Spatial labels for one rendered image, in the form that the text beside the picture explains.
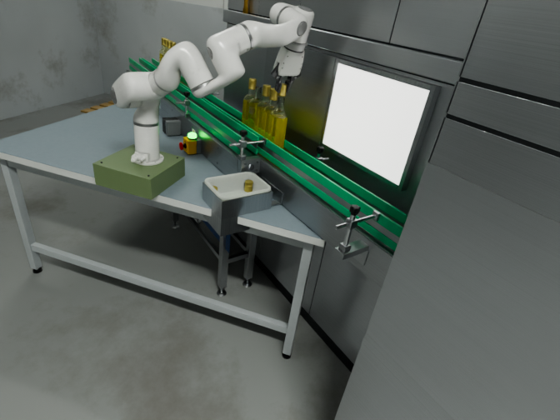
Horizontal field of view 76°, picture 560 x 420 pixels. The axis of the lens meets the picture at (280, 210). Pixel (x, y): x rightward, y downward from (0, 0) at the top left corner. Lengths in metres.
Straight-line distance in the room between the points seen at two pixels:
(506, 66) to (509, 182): 0.18
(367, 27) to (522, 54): 0.78
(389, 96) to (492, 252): 0.69
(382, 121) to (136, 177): 0.92
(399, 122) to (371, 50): 0.26
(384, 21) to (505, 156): 0.77
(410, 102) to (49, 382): 1.75
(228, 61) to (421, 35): 0.58
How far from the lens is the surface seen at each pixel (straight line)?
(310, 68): 1.55
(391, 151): 1.26
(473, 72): 0.72
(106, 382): 1.83
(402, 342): 0.95
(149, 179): 1.43
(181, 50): 1.25
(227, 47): 1.20
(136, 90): 1.34
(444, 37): 1.20
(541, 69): 0.68
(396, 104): 1.25
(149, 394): 1.76
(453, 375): 0.90
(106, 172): 1.55
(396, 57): 1.26
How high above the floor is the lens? 1.48
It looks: 30 degrees down
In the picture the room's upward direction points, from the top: 8 degrees clockwise
